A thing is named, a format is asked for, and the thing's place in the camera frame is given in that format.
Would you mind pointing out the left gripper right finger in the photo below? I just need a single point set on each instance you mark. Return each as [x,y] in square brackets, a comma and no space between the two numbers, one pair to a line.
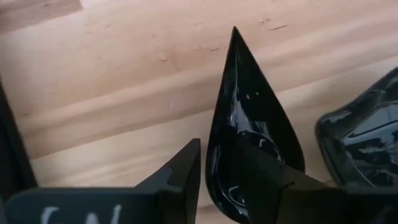
[311,205]

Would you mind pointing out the black teardrop mini plate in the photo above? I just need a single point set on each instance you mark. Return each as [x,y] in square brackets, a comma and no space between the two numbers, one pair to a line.
[245,93]

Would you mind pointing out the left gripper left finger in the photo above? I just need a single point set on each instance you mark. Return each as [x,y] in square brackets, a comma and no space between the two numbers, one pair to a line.
[93,208]

